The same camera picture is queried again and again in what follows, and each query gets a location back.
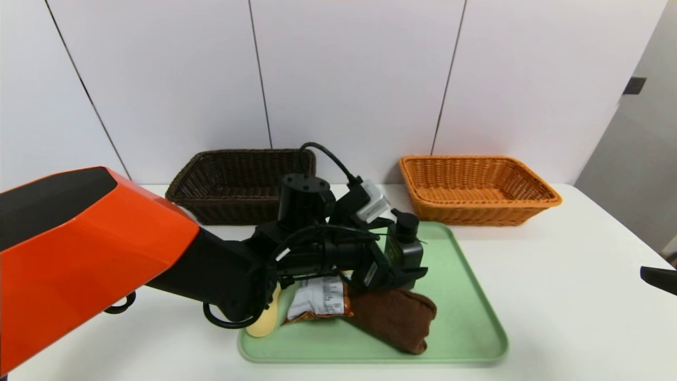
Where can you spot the brown towel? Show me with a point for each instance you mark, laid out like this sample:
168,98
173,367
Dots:
396,317

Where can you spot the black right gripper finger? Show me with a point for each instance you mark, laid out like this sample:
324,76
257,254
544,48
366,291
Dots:
664,279

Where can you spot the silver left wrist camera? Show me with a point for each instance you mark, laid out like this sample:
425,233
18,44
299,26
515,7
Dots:
373,203

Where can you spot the orange wicker basket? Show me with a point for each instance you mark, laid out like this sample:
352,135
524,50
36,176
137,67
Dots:
476,214

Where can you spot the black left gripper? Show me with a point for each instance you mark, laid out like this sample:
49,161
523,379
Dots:
372,272

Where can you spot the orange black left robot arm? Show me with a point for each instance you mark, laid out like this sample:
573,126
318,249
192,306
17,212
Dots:
79,254

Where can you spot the dark brown wicker basket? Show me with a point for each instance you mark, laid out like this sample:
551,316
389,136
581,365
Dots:
227,180

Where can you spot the dark green pump bottle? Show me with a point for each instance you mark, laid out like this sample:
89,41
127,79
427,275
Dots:
407,248

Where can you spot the orange snack bag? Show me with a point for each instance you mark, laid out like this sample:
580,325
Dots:
317,301

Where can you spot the black wall bracket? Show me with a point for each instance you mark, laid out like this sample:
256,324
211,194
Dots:
634,86

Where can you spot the green plastic tray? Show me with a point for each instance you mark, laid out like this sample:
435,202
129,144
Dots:
465,317

